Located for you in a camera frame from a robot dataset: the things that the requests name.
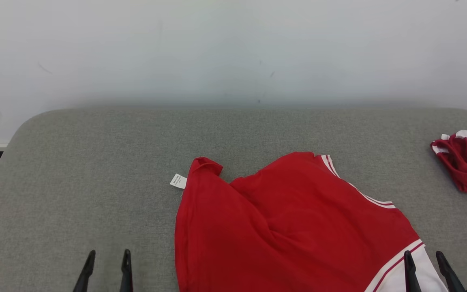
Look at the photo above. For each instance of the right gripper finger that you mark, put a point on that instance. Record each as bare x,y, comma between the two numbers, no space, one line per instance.
410,275
450,280

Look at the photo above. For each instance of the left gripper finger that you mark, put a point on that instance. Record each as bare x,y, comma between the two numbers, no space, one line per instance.
126,275
85,273

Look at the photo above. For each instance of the red basketball jersey white trim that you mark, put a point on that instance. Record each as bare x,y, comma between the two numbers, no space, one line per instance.
290,235

